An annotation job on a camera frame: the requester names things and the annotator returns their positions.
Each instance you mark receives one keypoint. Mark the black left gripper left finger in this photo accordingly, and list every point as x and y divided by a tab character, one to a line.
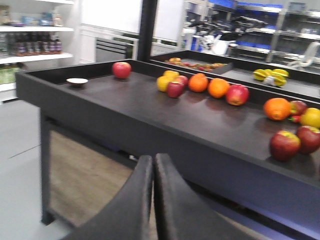
127	215

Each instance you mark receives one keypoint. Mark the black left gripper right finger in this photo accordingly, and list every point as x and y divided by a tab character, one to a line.
181	214

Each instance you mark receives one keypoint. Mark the dark red apple front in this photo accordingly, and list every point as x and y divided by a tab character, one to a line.
284	145

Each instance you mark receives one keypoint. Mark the dark red apple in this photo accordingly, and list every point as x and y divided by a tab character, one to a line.
284	145
309	139

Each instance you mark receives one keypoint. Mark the black wooden display table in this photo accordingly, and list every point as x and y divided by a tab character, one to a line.
221	148

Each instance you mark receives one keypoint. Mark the red apple beside yellow fruit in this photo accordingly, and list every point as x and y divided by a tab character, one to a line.
175	89

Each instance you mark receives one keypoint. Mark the orange fruit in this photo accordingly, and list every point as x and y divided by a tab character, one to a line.
218	87
198	83

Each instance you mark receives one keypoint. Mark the red apple by oranges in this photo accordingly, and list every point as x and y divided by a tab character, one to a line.
237	95

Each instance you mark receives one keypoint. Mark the yellow apple left rear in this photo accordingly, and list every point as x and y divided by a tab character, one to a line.
162	83

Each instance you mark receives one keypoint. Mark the orange near pepper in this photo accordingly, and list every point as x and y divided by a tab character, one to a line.
277	109

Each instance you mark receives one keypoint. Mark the small white dish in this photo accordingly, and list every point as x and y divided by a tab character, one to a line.
77	82

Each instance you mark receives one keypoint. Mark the lone red apple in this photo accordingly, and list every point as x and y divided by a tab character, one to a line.
121	70

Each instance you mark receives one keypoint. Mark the dark red apple rear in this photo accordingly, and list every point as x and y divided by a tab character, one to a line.
309	139

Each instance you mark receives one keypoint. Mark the red-yellow small apple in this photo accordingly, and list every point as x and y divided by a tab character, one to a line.
298	107

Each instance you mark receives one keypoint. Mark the white store shelf unit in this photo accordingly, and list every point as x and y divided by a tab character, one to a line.
34	34

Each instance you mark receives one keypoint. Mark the black upright rack post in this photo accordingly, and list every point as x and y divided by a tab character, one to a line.
147	24

